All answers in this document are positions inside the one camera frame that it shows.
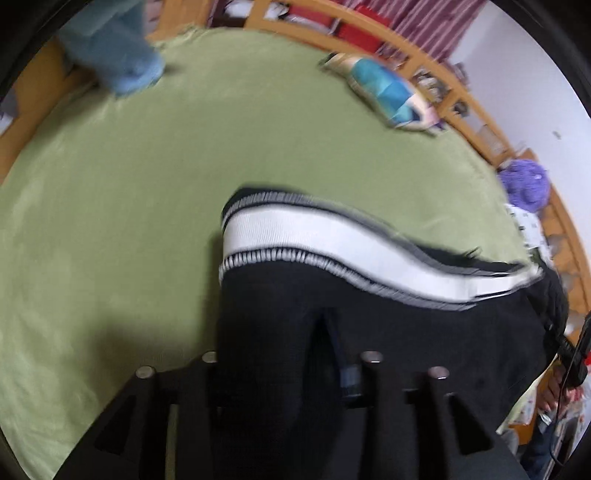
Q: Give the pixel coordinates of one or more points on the green fleece blanket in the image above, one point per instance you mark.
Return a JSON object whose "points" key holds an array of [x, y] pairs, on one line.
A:
{"points": [[161, 194]]}

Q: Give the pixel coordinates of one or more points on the blue plush toy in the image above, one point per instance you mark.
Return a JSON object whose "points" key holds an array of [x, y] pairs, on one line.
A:
{"points": [[115, 50]]}

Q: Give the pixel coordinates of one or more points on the white floral pillow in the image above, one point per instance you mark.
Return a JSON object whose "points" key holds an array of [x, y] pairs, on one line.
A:
{"points": [[531, 233]]}

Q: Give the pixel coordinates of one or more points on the maroon striped curtain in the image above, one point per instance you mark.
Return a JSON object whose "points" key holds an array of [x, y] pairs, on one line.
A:
{"points": [[429, 23]]}

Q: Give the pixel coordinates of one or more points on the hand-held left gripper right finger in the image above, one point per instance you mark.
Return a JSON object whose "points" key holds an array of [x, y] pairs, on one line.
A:
{"points": [[351, 378]]}

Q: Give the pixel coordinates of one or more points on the person's right hand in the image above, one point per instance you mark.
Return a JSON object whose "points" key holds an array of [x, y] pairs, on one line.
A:
{"points": [[554, 392]]}

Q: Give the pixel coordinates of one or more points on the purple plush toy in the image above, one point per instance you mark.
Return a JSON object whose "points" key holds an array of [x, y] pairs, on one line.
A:
{"points": [[526, 184]]}

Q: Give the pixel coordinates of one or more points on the black pants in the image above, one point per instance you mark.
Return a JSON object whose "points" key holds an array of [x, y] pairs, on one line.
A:
{"points": [[415, 332]]}

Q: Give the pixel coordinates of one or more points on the geometric patterned pillow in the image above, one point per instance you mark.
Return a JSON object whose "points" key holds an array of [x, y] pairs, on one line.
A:
{"points": [[385, 90]]}

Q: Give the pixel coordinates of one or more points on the red chair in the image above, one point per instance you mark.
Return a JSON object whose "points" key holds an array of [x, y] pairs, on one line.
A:
{"points": [[358, 23]]}

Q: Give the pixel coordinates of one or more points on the wooden bed frame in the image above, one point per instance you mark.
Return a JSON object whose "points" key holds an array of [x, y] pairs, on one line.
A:
{"points": [[461, 97]]}

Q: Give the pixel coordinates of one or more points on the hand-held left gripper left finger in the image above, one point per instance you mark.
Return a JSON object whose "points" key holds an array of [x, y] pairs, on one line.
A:
{"points": [[189, 387]]}

